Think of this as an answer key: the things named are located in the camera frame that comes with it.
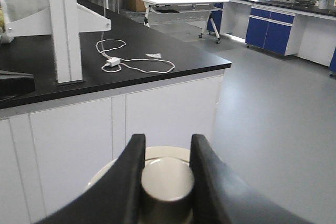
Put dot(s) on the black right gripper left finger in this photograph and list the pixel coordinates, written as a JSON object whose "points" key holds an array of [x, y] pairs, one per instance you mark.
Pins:
{"points": [[110, 190]]}

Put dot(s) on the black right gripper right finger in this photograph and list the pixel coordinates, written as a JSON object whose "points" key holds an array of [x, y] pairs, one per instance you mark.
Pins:
{"points": [[221, 196]]}

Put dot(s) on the glass jar with cream lid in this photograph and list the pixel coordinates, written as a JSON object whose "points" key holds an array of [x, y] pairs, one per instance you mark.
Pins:
{"points": [[161, 193]]}

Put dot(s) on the white lab bench cabinet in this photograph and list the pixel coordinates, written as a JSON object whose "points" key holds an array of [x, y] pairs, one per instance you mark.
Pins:
{"points": [[56, 138]]}

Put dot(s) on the clear plastic wrapper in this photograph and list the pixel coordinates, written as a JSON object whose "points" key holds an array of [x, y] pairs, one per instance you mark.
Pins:
{"points": [[156, 55]]}

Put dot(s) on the black tray at left edge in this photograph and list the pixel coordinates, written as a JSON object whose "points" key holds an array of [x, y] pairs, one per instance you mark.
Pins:
{"points": [[14, 84]]}

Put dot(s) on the white folding table on wheels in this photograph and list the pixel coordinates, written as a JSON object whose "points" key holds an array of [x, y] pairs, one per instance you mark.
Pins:
{"points": [[181, 11]]}

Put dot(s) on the white bench shelf unit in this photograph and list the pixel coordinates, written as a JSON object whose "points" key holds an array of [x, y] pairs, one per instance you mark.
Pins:
{"points": [[32, 18]]}

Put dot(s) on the white charger with cable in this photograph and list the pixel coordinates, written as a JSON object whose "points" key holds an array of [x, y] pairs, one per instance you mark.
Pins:
{"points": [[113, 64]]}

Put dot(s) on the white shelf upright post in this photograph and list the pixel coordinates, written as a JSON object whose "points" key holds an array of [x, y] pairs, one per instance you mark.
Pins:
{"points": [[65, 37]]}

